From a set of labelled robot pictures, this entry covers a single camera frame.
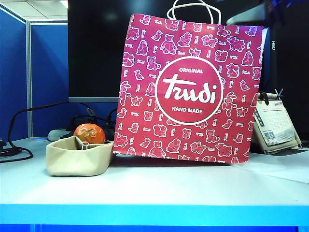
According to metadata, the blue office partition panel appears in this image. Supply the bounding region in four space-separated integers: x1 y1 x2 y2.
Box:
0 7 28 143
30 24 119 138

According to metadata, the beige fabric basket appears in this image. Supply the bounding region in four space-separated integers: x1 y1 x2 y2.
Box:
45 135 115 177

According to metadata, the black power cable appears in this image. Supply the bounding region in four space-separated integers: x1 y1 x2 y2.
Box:
0 101 91 164

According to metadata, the beige desk calendar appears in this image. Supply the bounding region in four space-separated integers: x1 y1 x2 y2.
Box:
252 88 304 155

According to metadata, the orange fruit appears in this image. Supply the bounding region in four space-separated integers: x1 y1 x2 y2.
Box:
73 123 106 144

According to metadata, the black monitor silver bezel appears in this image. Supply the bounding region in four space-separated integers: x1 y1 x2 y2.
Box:
67 0 265 103

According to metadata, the black monitor cable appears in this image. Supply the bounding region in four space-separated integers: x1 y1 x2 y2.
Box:
77 102 116 126

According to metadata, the red trudi paper bag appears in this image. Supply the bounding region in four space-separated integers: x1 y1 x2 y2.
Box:
112 0 270 164

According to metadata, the grey partition post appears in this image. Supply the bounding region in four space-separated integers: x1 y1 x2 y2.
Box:
26 20 33 138

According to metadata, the black plug adapter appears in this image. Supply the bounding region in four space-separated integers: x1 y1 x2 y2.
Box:
71 115 98 129

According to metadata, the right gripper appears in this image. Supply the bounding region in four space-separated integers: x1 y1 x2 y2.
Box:
226 0 288 27

